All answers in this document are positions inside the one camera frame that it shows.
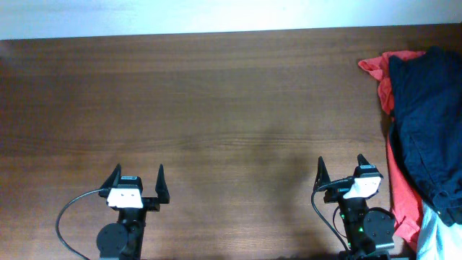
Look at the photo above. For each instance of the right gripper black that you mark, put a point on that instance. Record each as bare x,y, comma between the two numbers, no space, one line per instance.
336,193

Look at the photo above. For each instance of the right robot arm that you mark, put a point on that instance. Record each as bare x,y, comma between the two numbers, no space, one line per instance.
368,231

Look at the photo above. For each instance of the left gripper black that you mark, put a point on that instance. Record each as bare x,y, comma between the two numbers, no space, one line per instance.
152,204

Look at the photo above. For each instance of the white garment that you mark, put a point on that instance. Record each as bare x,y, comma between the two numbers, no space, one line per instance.
437,241

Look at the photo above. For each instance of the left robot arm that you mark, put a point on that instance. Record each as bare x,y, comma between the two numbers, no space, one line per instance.
123,239

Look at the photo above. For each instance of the red garment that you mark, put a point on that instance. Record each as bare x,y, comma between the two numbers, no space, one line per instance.
406,203

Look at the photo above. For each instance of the navy blue shorts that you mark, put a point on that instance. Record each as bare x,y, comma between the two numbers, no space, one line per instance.
426,132

